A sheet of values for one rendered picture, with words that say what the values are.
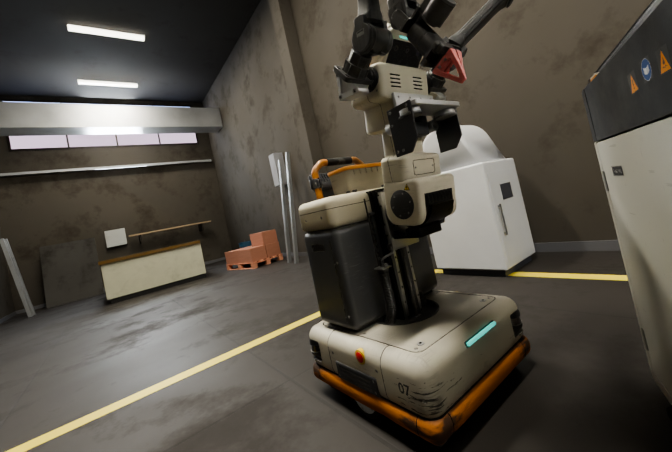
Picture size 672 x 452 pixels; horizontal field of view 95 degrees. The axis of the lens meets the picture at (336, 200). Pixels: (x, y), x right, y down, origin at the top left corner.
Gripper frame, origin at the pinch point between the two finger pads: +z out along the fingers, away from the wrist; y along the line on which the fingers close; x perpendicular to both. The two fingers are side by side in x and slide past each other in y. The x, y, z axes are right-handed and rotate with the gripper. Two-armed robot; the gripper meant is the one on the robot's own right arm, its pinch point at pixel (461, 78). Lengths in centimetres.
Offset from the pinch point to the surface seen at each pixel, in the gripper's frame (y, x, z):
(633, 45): 7.7, -21.8, 18.5
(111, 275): -77, 593, -244
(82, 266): -129, 836, -396
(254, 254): 147, 523, -183
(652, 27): 0.0, -24.7, 20.2
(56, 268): -175, 835, -404
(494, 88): 235, 56, -92
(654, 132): 8.2, -14.4, 32.8
